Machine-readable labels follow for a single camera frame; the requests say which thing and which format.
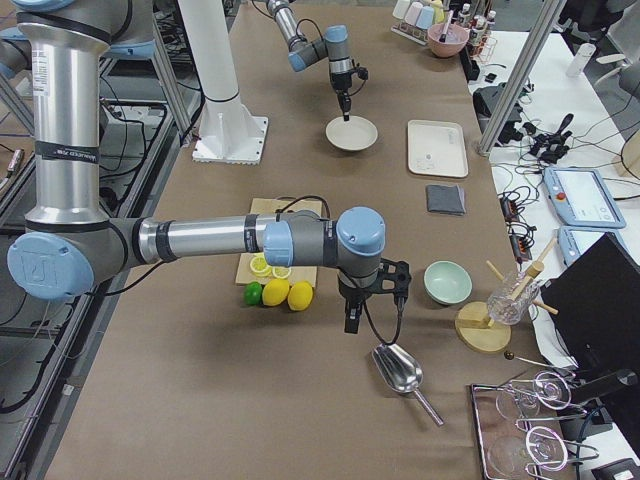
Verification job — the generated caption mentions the bamboo cutting board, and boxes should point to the bamboo cutting board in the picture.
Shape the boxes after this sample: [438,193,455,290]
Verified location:
[235,198,323,287]

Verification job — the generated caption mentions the cream round plate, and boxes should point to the cream round plate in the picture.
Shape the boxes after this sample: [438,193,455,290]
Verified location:
[325,115,378,152]

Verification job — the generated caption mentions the white bottle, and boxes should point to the white bottle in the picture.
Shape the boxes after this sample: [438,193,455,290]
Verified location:
[565,43,596,78]

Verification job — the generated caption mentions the lemon slice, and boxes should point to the lemon slice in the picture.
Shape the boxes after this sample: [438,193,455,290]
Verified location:
[249,253,272,278]
[271,266,292,279]

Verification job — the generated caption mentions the metal wine glass rack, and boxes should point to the metal wine glass rack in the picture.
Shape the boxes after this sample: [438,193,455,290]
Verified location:
[469,370,599,479]

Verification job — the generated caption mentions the mint green bowl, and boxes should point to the mint green bowl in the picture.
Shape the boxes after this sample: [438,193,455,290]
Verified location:
[423,261,472,306]

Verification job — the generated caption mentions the blue teach pendant lower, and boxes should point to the blue teach pendant lower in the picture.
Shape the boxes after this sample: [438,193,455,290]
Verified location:
[557,226,612,267]

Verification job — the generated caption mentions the aluminium frame post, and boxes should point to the aluminium frame post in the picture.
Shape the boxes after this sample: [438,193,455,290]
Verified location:
[477,0,566,157]

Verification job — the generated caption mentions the cream rectangular tray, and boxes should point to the cream rectangular tray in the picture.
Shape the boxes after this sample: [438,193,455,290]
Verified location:
[407,120,469,178]

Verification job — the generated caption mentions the blue teach pendant upper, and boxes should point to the blue teach pendant upper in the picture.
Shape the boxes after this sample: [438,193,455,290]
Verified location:
[543,167,626,229]

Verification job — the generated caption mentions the yellow lemon middle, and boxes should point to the yellow lemon middle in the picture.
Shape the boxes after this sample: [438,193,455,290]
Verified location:
[262,278,290,307]

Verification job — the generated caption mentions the yellow lemon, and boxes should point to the yellow lemon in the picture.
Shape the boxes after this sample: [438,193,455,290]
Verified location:
[262,278,290,307]
[287,281,314,311]

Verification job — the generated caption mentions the clear glass cup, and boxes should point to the clear glass cup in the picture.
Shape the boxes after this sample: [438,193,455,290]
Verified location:
[487,272,540,325]

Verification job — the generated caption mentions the wooden cup stand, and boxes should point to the wooden cup stand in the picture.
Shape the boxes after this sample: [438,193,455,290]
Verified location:
[455,237,558,354]

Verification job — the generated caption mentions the blue teach pendant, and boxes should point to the blue teach pendant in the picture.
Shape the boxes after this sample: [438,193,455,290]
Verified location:
[557,226,612,267]
[543,167,626,229]

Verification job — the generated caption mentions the lemon slice lower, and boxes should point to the lemon slice lower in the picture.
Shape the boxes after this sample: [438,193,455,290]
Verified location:
[271,266,292,279]

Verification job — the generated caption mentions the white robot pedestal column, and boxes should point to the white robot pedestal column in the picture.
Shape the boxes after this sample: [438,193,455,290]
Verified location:
[179,0,269,165]

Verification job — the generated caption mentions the pastel cup rack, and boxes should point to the pastel cup rack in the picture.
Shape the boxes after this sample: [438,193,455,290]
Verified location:
[391,0,445,45]

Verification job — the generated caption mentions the pink bowl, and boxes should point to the pink bowl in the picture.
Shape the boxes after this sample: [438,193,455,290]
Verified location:
[427,23,469,58]

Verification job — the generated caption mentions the black monitor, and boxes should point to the black monitor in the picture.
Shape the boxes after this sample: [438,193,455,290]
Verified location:
[542,233,639,376]

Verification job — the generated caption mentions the grey folded cloth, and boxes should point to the grey folded cloth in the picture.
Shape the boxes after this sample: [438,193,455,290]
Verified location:
[425,184,466,216]

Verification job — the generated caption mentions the green lime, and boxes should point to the green lime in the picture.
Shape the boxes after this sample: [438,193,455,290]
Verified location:
[243,282,263,306]

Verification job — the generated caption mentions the lemon slice upper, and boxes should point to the lemon slice upper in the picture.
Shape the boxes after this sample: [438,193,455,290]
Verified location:
[249,253,272,278]

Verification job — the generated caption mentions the metal scoop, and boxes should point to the metal scoop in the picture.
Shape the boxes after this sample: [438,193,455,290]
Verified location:
[371,343,444,427]

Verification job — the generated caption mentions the yellow lemon outer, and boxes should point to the yellow lemon outer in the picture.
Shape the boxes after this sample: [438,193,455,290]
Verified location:
[287,281,314,311]

